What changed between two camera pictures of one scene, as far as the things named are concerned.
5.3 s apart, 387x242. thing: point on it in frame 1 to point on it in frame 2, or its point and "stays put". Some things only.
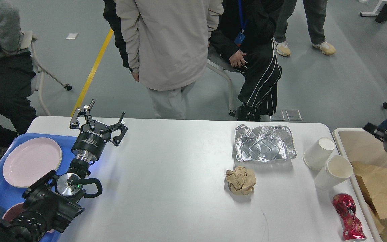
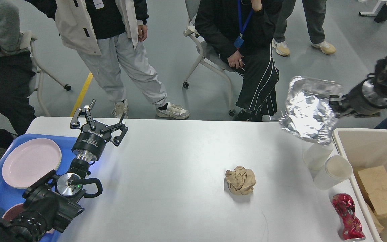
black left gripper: (89, 146) stays put
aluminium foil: (264, 143) to (309, 114)
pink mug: (14, 210) stays put
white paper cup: (337, 169) stays put
